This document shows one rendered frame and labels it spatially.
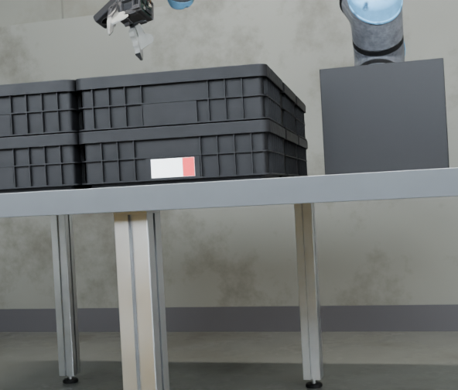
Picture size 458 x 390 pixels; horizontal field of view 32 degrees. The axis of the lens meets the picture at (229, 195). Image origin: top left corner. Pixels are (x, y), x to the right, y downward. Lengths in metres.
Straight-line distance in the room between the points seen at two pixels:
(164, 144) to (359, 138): 0.42
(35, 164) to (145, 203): 0.50
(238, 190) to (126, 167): 0.49
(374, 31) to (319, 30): 1.99
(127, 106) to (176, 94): 0.11
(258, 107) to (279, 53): 2.25
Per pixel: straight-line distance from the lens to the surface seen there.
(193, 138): 1.61
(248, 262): 3.85
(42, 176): 1.71
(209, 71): 1.61
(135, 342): 1.35
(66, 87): 1.69
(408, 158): 1.72
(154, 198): 1.25
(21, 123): 1.74
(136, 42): 2.21
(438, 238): 3.71
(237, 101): 1.60
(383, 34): 1.83
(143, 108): 1.64
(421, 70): 1.74
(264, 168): 1.59
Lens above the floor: 0.69
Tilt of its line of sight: level
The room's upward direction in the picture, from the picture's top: 3 degrees counter-clockwise
